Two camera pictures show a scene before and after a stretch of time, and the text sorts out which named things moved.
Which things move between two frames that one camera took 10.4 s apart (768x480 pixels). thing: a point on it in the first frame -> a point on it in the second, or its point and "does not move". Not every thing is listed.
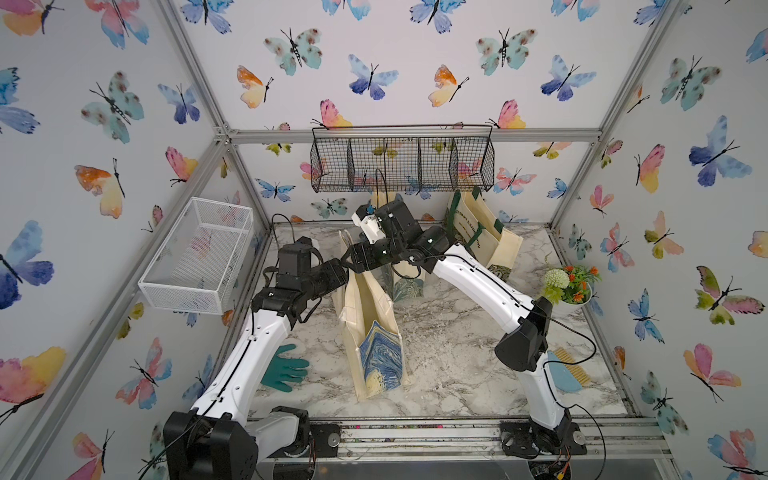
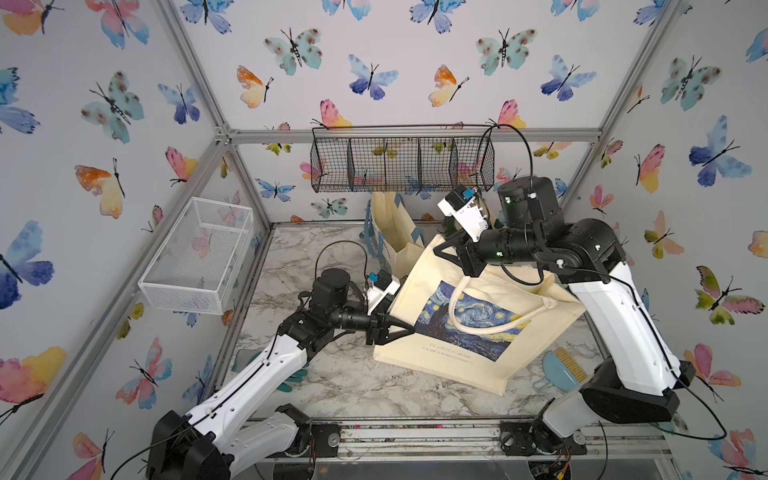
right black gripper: x=355 y=251 -> x=471 y=261
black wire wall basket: x=395 y=158 does not move
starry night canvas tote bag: x=370 y=323 -> x=468 y=325
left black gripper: x=335 y=274 -> x=385 y=322
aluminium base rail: x=610 y=440 does not move
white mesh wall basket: x=196 y=266 does not move
